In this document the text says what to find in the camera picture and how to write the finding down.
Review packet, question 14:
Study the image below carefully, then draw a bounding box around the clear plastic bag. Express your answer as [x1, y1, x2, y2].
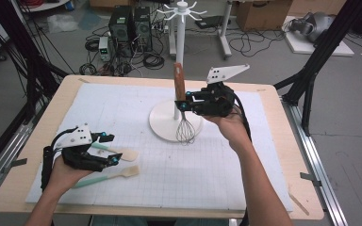
[46, 13, 80, 34]

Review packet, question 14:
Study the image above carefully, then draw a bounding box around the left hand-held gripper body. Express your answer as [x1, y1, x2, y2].
[54, 122, 109, 173]

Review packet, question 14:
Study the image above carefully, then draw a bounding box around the white table leg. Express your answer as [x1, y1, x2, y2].
[217, 0, 234, 60]

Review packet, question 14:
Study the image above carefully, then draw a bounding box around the blue sheet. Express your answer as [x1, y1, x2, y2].
[76, 10, 103, 31]

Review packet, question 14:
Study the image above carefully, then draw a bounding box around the person's left hand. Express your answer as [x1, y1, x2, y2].
[48, 155, 93, 195]

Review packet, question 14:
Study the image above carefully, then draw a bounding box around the black metal frame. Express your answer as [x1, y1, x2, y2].
[0, 0, 70, 177]
[272, 0, 362, 137]

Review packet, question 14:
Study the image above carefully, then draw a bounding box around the wire whisk with wooden handle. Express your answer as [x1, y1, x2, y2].
[173, 61, 197, 146]

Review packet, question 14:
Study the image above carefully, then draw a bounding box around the black flat device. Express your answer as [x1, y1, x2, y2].
[197, 15, 231, 30]

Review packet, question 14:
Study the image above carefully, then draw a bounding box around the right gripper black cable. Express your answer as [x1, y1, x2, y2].
[230, 89, 253, 226]

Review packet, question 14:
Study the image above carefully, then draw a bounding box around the black computer tower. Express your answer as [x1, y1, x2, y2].
[107, 5, 135, 58]
[134, 6, 154, 53]

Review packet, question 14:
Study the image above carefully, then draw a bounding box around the white floor board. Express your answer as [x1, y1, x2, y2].
[282, 15, 356, 58]

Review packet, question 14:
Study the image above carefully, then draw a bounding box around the green-handled beige spatula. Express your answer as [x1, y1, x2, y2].
[90, 141, 140, 163]

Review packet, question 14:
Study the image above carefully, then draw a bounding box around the aluminium rail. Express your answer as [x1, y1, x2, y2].
[0, 100, 50, 205]
[281, 97, 348, 226]

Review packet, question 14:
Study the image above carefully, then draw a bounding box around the white utensil stand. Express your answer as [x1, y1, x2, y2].
[148, 0, 208, 143]

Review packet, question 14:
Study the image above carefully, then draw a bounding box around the white grid mat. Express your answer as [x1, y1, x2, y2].
[25, 82, 294, 213]

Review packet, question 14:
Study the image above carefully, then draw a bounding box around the black rail clamp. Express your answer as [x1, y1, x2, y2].
[1, 157, 28, 173]
[300, 171, 323, 187]

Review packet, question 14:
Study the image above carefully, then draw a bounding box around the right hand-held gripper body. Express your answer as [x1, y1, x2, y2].
[189, 64, 252, 119]

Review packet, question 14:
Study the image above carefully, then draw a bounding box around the person's right hand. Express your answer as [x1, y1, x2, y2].
[202, 106, 255, 154]

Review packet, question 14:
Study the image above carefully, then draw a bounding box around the coiled black cable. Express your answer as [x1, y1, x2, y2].
[78, 62, 98, 76]
[142, 52, 166, 71]

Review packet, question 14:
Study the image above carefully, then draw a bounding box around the small grey power supply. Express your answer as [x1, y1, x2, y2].
[98, 36, 112, 62]

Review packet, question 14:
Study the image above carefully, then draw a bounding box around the grey headset device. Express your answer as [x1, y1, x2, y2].
[288, 11, 337, 43]

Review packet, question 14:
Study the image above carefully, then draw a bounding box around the cardboard box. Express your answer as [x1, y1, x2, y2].
[235, 0, 294, 32]

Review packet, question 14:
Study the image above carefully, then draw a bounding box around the thin wooden stick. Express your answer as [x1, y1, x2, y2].
[288, 191, 311, 217]

